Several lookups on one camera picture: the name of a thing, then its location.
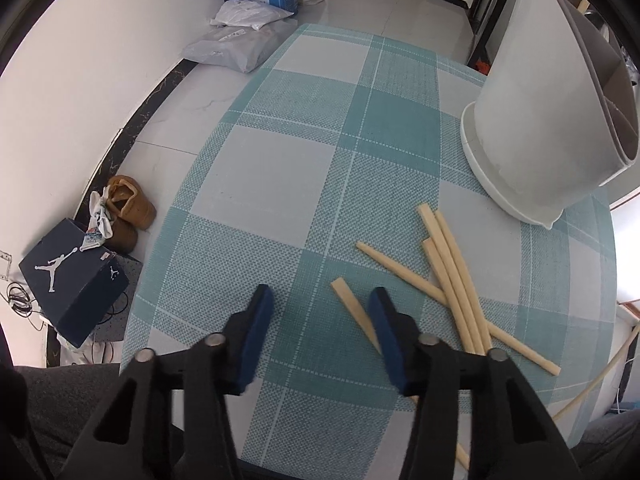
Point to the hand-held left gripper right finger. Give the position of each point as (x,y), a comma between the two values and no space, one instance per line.
(387,340)

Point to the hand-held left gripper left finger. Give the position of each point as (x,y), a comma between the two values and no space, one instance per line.
(255,340)

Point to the pile of beige chopsticks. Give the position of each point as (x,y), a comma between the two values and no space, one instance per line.
(452,280)

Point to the beige wooden chopstick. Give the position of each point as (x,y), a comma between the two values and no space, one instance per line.
(600,377)

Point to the white utensil holder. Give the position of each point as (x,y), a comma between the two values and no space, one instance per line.
(525,135)

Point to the teal checked placemat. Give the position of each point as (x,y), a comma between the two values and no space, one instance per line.
(280,185)

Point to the dark blue shoe box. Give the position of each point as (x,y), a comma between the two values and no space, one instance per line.
(70,285)

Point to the white sock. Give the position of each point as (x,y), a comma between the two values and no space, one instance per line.
(100,217)

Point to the person's left leg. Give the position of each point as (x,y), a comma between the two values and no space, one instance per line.
(55,410)

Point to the person's leg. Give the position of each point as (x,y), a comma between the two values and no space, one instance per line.
(610,445)
(55,410)

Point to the person's right leg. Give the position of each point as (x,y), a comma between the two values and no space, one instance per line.
(610,445)

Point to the grey plastic parcel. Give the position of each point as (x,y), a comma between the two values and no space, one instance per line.
(235,47)

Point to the white plastic parcel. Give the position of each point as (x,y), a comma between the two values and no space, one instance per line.
(245,12)

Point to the black framed glass door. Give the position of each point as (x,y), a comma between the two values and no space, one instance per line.
(487,5)

